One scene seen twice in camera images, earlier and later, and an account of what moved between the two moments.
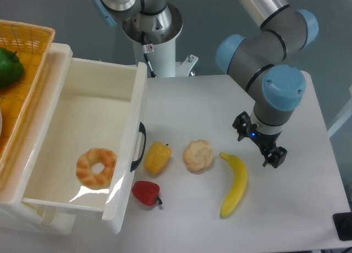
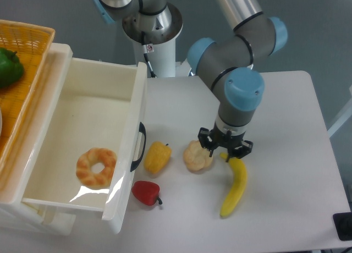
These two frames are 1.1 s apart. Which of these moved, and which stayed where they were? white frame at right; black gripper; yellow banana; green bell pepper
Moved: black gripper
Stayed: green bell pepper; yellow banana; white frame at right
